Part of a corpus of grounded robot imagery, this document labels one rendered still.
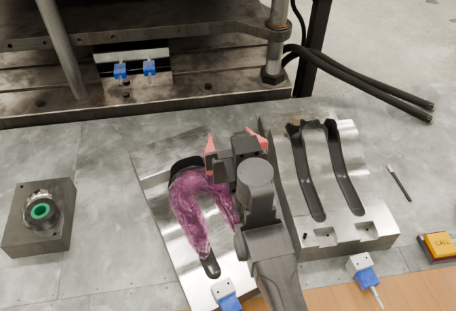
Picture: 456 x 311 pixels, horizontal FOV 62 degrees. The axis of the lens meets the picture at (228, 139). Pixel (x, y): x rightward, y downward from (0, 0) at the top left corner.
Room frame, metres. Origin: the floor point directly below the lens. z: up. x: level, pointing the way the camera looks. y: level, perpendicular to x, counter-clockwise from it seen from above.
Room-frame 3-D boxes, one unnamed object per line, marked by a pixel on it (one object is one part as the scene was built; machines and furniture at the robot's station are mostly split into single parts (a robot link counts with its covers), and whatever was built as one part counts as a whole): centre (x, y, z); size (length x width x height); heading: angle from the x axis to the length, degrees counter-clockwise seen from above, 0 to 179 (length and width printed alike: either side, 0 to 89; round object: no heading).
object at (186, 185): (0.55, 0.06, 0.90); 0.26 x 0.18 x 0.08; 26
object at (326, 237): (0.46, -0.25, 0.87); 0.05 x 0.05 x 0.04; 9
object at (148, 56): (1.39, 0.39, 0.87); 0.50 x 0.27 x 0.17; 9
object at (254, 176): (0.32, -0.05, 1.24); 0.12 x 0.09 x 0.12; 13
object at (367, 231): (0.47, -0.35, 0.87); 0.05 x 0.05 x 0.04; 9
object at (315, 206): (0.67, -0.27, 0.92); 0.35 x 0.16 x 0.09; 9
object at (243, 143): (0.41, -0.03, 1.26); 0.07 x 0.06 x 0.11; 103
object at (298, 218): (0.69, -0.27, 0.87); 0.50 x 0.26 x 0.14; 9
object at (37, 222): (0.52, 0.49, 0.89); 0.08 x 0.08 x 0.04
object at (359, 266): (0.36, -0.35, 0.83); 0.13 x 0.05 x 0.05; 17
